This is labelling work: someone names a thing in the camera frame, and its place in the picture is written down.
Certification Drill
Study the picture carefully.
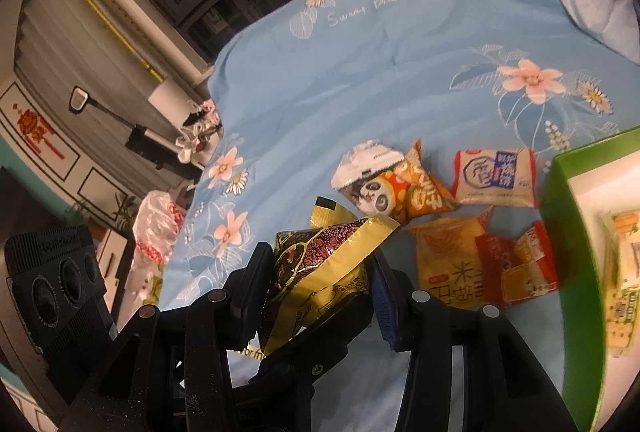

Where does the gold black snack bag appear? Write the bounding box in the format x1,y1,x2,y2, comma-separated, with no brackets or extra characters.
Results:
257,197,399,356

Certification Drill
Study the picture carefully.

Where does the yellow rice cake bag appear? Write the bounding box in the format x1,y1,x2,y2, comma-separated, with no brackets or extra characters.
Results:
409,207,502,310

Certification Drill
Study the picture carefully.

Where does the pale green corn snack bag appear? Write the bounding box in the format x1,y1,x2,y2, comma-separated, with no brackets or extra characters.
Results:
601,210,639,255

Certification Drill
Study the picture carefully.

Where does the white red plastic bag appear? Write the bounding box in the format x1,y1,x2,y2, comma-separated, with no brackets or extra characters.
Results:
132,191,186,267

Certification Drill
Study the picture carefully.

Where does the red white snack pack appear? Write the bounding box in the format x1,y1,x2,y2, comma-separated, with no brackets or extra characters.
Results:
475,221,559,308

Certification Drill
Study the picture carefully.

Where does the white red rice cracker pack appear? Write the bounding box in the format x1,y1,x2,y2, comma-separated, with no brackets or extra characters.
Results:
452,147,537,208

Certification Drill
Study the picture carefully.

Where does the green cardboard box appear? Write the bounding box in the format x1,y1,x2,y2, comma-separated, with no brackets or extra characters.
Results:
540,128,639,431

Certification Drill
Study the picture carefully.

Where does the white blue snack bag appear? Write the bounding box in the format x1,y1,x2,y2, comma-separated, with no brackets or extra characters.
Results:
331,140,404,191

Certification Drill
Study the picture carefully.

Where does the orange panda snack bag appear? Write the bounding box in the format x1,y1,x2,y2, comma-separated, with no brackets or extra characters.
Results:
336,141,459,224

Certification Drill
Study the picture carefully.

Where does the blue floral tablecloth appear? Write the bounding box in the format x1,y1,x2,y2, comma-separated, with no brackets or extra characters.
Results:
160,0,639,310

